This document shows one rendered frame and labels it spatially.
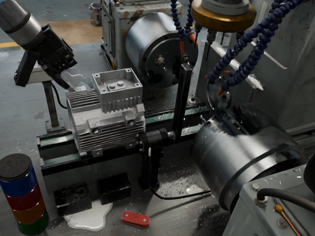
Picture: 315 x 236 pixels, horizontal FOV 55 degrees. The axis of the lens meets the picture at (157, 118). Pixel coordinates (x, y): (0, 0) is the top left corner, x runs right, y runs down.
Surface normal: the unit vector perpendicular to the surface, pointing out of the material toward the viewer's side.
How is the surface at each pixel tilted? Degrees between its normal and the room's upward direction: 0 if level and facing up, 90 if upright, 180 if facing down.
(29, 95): 0
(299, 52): 90
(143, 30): 39
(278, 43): 90
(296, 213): 0
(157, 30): 21
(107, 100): 90
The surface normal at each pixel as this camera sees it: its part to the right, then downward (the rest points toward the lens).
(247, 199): -0.93, 0.19
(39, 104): 0.07, -0.75
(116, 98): 0.39, 0.63
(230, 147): -0.58, -0.41
